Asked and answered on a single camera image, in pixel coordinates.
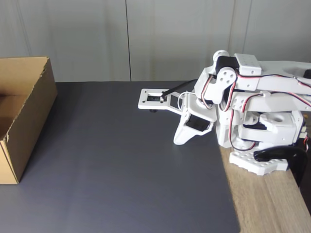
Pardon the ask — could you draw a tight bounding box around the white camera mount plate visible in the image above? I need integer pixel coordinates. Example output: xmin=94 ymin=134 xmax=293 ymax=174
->
xmin=138 ymin=88 xmax=188 ymax=115

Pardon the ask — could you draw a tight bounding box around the brown cardboard box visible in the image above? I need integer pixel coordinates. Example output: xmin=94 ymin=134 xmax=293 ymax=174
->
xmin=0 ymin=57 xmax=58 ymax=185

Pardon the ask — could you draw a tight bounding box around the black camera cable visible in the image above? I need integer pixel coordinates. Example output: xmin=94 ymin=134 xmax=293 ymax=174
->
xmin=161 ymin=79 xmax=198 ymax=99

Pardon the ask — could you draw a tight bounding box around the black table clamp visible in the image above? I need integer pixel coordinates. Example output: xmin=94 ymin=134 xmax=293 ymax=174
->
xmin=253 ymin=146 xmax=308 ymax=187

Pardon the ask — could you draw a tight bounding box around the thin white cable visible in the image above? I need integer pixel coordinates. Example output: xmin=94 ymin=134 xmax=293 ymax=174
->
xmin=178 ymin=91 xmax=195 ymax=109

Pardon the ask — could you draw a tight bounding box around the dark grey table mat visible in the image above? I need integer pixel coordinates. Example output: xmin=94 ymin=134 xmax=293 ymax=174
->
xmin=0 ymin=81 xmax=241 ymax=233

